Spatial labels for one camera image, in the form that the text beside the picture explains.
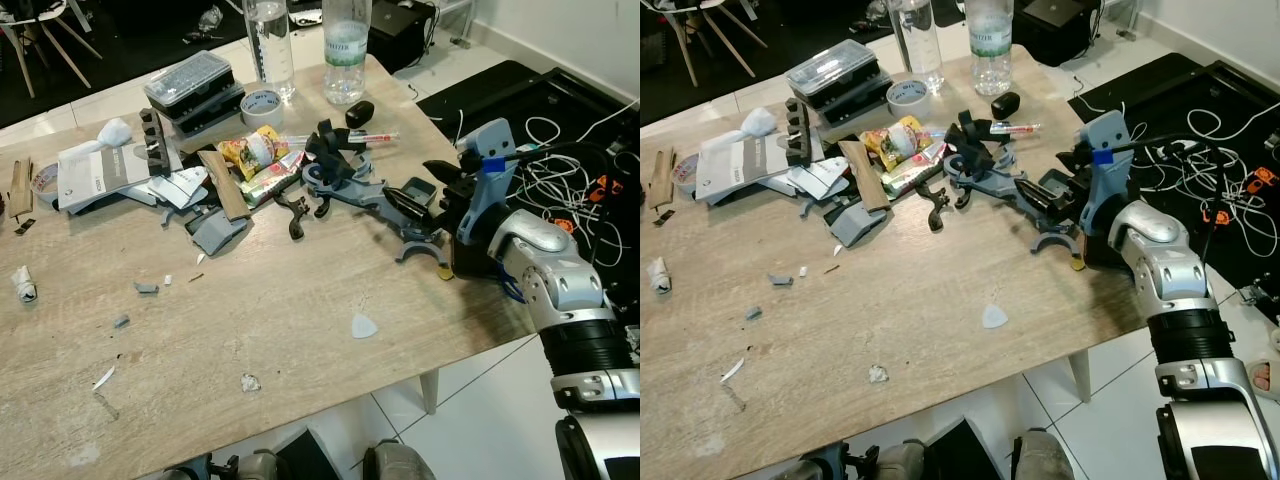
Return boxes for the black hook-shaped part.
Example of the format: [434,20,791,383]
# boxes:
[915,180,976,234]
[276,188,338,242]

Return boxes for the crumpled blue-white paper wad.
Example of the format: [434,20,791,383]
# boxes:
[95,117,135,151]
[740,106,779,141]

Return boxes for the black case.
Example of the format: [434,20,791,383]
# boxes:
[1011,0,1103,68]
[368,0,439,74]

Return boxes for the black fan-shaped printed part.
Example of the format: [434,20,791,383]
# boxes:
[303,117,369,187]
[944,108,1009,179]

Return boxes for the grey robot foot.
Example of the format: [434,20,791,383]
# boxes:
[868,440,926,480]
[234,449,293,480]
[362,440,438,480]
[1008,429,1078,480]

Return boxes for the white cable bundle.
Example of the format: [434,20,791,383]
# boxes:
[455,98,641,269]
[1072,95,1280,263]

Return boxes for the green-label plastic water bottle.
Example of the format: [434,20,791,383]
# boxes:
[321,0,374,107]
[962,0,1015,98]

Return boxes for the grey printed housing part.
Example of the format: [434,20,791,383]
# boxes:
[184,205,252,257]
[826,198,891,249]

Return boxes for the black ribbed printed part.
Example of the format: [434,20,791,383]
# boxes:
[137,107,172,173]
[782,97,814,167]

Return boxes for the clear plastic water bottle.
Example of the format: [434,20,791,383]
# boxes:
[887,0,947,93]
[243,0,297,102]

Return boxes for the brown wooden block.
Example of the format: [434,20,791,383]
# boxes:
[197,150,252,222]
[837,140,892,214]

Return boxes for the grey left robot foot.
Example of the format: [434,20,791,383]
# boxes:
[868,440,926,480]
[234,449,293,480]

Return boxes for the clear-lid black screw box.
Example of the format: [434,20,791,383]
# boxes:
[784,39,894,128]
[142,50,247,138]

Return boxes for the white tape roll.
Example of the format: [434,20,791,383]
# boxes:
[885,79,932,115]
[239,89,287,128]

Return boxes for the thin red white tube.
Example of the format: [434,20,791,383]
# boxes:
[278,128,401,147]
[924,120,1042,139]

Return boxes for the black flat floor object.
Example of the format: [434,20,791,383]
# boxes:
[278,427,348,480]
[925,418,1001,480]

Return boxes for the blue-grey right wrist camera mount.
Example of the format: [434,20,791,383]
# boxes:
[455,118,523,247]
[1074,110,1138,243]

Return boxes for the white grey booklet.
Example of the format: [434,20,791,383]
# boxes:
[54,140,163,213]
[694,130,803,207]

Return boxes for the wooden-legged chair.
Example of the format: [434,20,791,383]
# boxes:
[0,0,104,99]
[640,0,773,87]

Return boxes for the grey right robot foot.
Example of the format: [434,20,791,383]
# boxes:
[1008,429,1078,480]
[362,440,438,480]

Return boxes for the white folded paper sheets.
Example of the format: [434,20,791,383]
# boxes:
[148,165,213,212]
[790,157,851,204]

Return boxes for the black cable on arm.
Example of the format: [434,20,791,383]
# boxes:
[1076,134,1236,163]
[458,140,606,171]

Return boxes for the colourful snack wrapper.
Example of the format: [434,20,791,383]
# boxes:
[861,115,949,198]
[216,127,306,209]

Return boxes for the grey curved printed bracket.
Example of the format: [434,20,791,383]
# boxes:
[394,226,448,267]
[1030,222,1081,257]

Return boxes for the black floor mat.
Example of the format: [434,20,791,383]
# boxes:
[414,59,641,301]
[1068,53,1280,293]

